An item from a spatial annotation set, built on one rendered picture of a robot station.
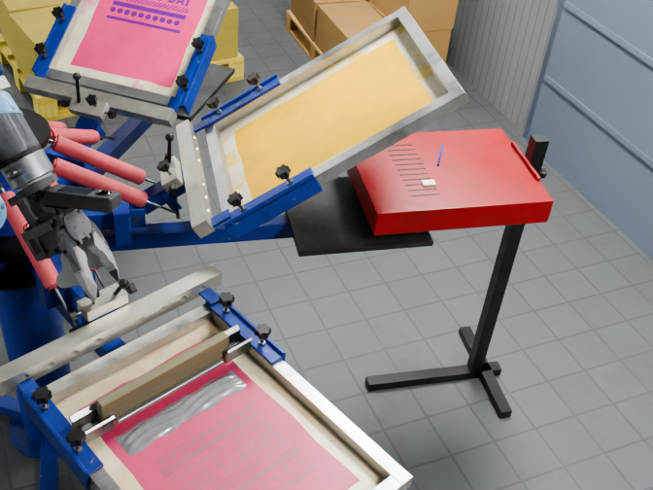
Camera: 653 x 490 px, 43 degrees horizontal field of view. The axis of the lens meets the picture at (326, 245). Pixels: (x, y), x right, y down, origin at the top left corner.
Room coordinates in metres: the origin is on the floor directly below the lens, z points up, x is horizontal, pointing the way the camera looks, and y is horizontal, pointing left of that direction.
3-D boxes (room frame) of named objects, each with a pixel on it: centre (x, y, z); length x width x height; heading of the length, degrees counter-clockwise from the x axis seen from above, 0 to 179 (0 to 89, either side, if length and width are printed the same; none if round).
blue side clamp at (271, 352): (1.62, 0.20, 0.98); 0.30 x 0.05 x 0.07; 46
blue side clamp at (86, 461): (1.22, 0.59, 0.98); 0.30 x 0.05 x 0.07; 46
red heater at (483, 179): (2.38, -0.37, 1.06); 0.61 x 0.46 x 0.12; 106
